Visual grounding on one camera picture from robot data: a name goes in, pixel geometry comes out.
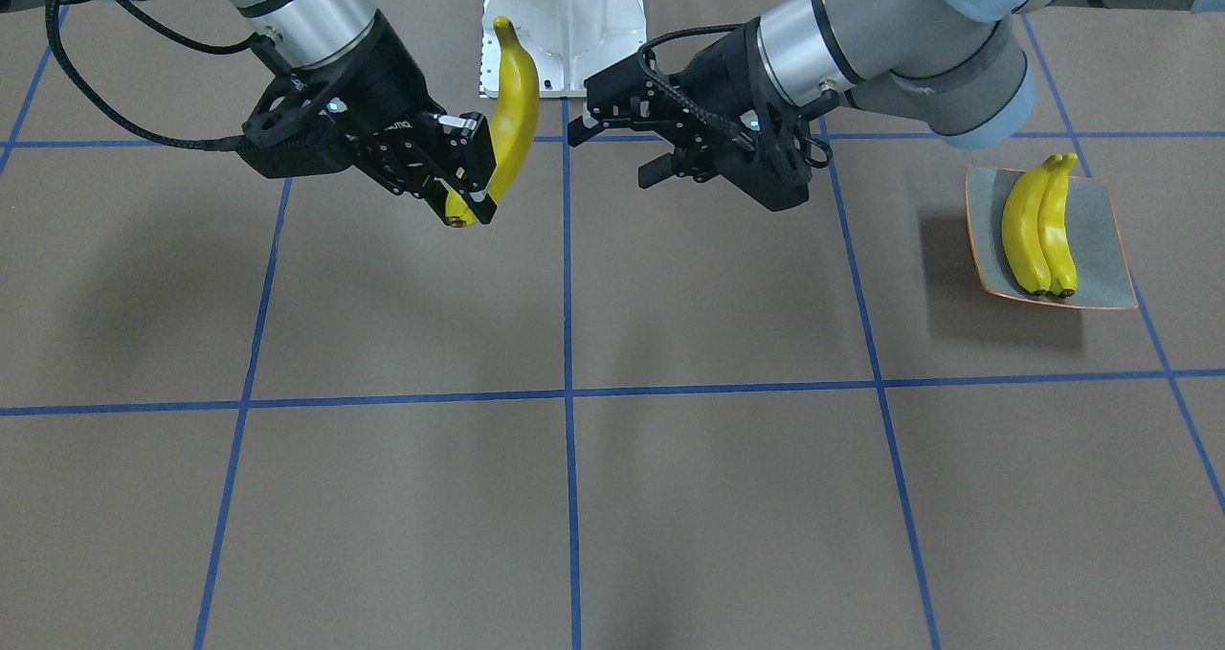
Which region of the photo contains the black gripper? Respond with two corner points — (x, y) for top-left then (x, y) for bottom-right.
(288, 12), (496, 226)

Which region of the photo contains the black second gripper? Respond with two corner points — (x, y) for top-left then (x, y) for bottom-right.
(566, 18), (813, 213)

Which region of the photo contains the yellow banana basket top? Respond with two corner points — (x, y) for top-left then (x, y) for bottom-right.
(488, 13), (540, 204)

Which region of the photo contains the yellow banana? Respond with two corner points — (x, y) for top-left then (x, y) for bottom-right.
(1038, 153), (1080, 300)
(1000, 154), (1063, 297)

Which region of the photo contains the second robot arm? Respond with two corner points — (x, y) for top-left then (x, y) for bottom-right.
(568, 0), (1223, 213)

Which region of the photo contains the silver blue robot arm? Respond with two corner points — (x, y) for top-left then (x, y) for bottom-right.
(2, 0), (496, 226)

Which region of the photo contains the grey square plate orange rim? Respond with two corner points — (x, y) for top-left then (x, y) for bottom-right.
(964, 166), (1138, 310)

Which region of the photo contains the white pillar with base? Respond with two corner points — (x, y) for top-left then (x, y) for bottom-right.
(479, 0), (647, 98)

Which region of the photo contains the brown paper table cover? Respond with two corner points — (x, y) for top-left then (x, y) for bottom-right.
(2, 9), (1223, 649)

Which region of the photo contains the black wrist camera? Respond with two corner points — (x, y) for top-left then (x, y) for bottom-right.
(579, 54), (684, 130)
(236, 75), (356, 179)

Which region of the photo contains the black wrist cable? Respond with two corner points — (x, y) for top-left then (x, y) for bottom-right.
(47, 0), (278, 151)
(639, 24), (834, 168)

